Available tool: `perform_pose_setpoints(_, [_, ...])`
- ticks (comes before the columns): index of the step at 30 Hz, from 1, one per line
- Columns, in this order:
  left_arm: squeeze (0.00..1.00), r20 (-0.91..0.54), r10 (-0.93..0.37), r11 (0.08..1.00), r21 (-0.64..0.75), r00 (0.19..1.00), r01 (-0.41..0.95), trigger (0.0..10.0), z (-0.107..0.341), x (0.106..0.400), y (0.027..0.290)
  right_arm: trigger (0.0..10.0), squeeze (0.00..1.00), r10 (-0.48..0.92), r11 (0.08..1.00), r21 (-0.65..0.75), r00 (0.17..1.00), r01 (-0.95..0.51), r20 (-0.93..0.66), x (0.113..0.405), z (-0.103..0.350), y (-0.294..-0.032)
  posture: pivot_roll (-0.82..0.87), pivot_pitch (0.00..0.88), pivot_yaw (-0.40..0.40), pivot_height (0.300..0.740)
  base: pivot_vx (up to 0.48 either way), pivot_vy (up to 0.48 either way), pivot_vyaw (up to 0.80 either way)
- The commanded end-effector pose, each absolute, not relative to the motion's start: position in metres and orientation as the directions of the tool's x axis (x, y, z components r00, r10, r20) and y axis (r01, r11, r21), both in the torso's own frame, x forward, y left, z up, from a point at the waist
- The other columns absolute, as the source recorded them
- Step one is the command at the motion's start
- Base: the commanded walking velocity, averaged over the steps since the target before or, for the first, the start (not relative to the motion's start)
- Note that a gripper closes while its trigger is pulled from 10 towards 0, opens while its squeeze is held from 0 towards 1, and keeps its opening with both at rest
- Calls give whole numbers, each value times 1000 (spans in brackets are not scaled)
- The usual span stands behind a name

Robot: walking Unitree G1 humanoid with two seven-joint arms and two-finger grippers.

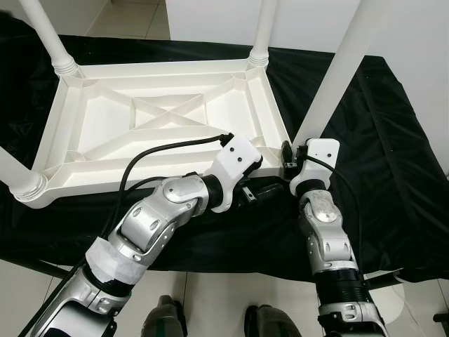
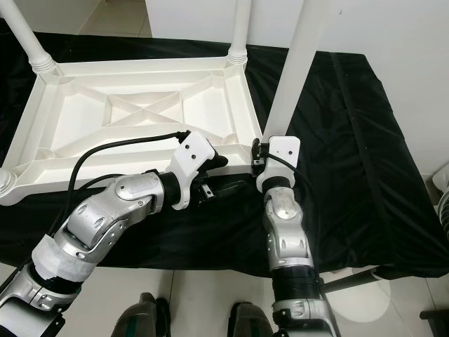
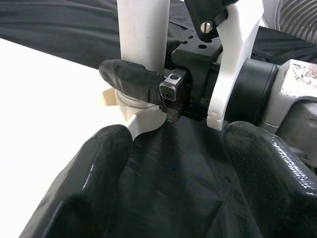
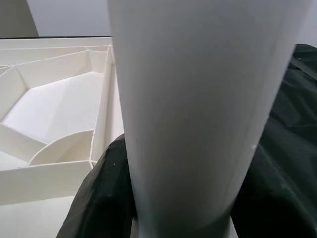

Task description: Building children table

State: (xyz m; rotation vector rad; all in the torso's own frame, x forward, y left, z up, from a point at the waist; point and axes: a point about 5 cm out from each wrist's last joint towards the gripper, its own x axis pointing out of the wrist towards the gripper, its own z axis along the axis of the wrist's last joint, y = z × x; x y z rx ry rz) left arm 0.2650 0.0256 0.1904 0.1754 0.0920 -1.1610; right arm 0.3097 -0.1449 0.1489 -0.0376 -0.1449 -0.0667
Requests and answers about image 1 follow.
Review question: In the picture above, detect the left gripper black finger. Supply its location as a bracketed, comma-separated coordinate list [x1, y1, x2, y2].
[249, 181, 285, 204]

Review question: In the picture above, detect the white plastic table leg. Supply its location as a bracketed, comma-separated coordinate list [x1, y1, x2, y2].
[0, 146, 48, 204]
[249, 0, 281, 67]
[291, 0, 383, 152]
[19, 0, 81, 78]

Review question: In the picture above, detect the white plastic children table top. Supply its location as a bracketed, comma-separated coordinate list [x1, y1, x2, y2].
[13, 58, 295, 209]

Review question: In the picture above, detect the black table cloth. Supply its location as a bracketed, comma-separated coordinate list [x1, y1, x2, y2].
[0, 14, 449, 282]

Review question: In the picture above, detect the grey robot right foot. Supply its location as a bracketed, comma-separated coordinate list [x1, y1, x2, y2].
[244, 303, 299, 337]

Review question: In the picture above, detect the grey robot foot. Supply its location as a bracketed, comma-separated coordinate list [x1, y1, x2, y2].
[244, 303, 299, 337]
[140, 295, 187, 337]

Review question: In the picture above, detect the grey robot left foot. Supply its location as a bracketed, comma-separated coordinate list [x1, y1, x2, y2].
[140, 295, 187, 337]

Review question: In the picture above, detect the white round floor plate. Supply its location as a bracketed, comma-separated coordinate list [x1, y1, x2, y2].
[382, 281, 422, 324]

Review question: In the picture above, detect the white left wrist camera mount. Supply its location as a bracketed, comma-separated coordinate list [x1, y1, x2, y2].
[207, 135, 264, 213]

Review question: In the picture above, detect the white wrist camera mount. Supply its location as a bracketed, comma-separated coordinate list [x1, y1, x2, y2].
[289, 138, 341, 199]
[207, 135, 264, 213]

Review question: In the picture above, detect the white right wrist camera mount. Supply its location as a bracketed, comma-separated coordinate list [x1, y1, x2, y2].
[289, 138, 341, 199]

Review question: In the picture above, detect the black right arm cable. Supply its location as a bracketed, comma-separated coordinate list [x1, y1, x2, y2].
[295, 154, 366, 267]

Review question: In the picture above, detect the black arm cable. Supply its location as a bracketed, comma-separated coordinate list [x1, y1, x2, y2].
[295, 154, 366, 267]
[84, 132, 236, 267]

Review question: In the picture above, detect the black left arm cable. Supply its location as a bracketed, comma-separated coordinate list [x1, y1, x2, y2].
[84, 132, 236, 267]

